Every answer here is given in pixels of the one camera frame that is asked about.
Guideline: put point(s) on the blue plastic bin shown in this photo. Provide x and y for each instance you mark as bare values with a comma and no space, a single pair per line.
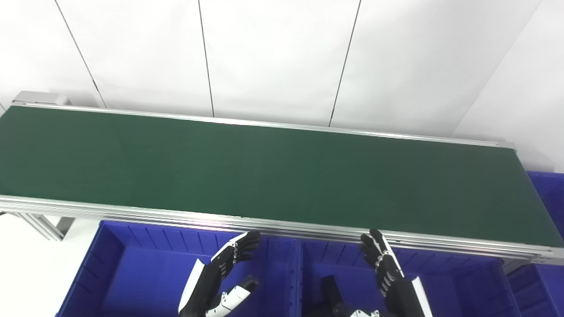
462,290
548,286
132,273

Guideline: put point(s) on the grey conveyor end housing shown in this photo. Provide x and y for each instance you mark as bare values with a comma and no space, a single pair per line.
37,97

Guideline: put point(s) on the aluminium conveyor support leg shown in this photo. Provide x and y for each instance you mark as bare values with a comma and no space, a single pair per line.
42,226

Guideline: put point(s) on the green conveyor belt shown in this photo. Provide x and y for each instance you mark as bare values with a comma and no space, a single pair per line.
132,213
264,171

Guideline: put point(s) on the white and black left hand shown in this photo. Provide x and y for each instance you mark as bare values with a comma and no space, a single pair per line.
202,286

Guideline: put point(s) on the white and black right hand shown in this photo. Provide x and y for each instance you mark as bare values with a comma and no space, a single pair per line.
401,295

